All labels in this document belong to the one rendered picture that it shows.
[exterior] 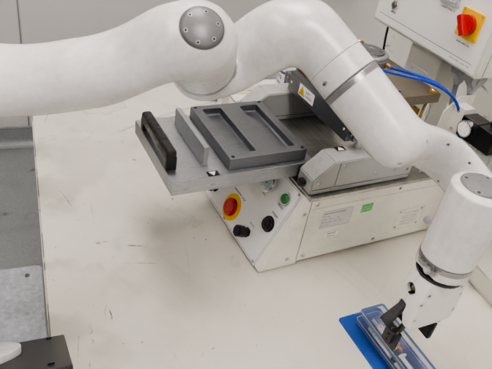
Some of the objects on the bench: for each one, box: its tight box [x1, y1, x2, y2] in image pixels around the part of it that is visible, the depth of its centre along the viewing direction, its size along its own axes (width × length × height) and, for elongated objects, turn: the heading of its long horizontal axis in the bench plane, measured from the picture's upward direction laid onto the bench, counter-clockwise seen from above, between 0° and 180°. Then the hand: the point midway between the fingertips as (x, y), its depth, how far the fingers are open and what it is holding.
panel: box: [205, 177, 303, 266], centre depth 117 cm, size 2×30×19 cm, turn 14°
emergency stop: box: [223, 198, 237, 216], centre depth 119 cm, size 2×4×4 cm, turn 14°
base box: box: [254, 177, 444, 272], centre depth 126 cm, size 54×38×17 cm
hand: (408, 332), depth 92 cm, fingers open, 7 cm apart
